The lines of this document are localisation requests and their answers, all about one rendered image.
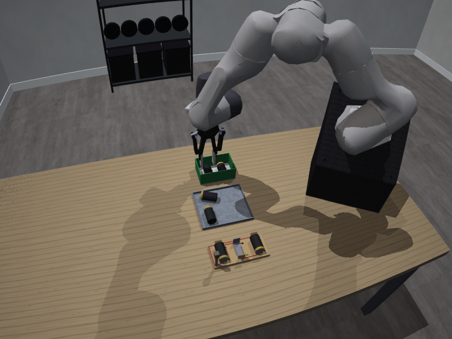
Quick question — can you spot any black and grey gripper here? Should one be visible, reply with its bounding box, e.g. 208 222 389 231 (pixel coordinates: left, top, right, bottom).
190 125 225 167

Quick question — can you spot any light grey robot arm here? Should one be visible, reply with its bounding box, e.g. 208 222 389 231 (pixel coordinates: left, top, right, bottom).
185 0 417 155

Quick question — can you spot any green open box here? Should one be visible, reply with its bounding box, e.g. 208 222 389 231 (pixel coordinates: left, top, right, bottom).
195 153 236 185

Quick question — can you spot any black battery with gold end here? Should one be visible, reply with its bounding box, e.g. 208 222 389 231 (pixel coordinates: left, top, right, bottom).
250 234 264 253
204 206 217 224
214 242 229 261
203 164 212 174
216 162 227 171
201 191 218 202

